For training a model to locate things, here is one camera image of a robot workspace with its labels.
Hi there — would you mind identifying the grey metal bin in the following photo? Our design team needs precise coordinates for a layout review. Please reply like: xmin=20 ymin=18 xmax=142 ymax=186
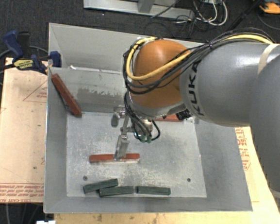
xmin=33 ymin=22 xmax=268 ymax=224

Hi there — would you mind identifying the red-brown block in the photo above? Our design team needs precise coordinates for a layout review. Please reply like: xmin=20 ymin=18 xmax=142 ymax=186
xmin=88 ymin=149 xmax=141 ymax=168
xmin=48 ymin=72 xmax=86 ymax=117
xmin=153 ymin=113 xmax=183 ymax=123

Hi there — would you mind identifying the dark green flat block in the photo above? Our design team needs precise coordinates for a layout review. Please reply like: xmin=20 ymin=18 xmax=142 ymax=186
xmin=98 ymin=183 xmax=135 ymax=201
xmin=136 ymin=185 xmax=172 ymax=197
xmin=82 ymin=175 xmax=119 ymax=197

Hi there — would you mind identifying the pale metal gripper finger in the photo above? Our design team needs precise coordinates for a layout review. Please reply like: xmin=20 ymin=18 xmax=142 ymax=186
xmin=119 ymin=138 xmax=130 ymax=161
xmin=114 ymin=134 xmax=124 ymax=161

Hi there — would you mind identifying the black cylinder on white bracket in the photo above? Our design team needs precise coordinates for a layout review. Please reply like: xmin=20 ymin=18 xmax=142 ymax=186
xmin=175 ymin=108 xmax=192 ymax=122

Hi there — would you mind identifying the brown cardboard board, red print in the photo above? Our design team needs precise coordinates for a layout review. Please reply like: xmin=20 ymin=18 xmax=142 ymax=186
xmin=0 ymin=57 xmax=271 ymax=224

